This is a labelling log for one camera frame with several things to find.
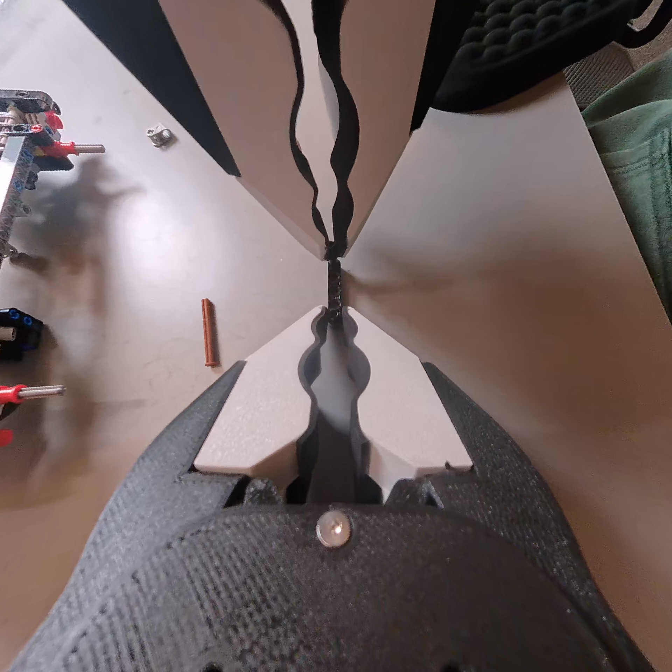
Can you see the small black lego connector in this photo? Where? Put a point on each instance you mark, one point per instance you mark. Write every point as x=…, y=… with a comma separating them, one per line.
x=336, y=286

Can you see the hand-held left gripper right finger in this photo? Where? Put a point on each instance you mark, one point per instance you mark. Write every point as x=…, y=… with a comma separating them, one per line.
x=409, y=420

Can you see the brown lego axle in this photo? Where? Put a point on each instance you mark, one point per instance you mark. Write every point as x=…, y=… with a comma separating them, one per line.
x=209, y=336

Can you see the small grey lego connector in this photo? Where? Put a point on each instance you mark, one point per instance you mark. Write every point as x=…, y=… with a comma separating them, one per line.
x=159, y=135

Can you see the grey fabric chair seat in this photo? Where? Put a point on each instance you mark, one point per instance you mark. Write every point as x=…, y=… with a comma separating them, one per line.
x=603, y=73

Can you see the lego car chassis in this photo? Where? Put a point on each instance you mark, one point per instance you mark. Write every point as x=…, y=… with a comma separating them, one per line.
x=13, y=157

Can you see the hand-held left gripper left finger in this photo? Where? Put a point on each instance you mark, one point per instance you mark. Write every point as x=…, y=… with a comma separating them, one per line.
x=252, y=409

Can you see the person's green sweatshirt torso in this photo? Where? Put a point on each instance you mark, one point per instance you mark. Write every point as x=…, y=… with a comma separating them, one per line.
x=630, y=183

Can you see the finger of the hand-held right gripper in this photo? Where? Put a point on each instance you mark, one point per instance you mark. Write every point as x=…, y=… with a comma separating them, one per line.
x=383, y=105
x=225, y=78

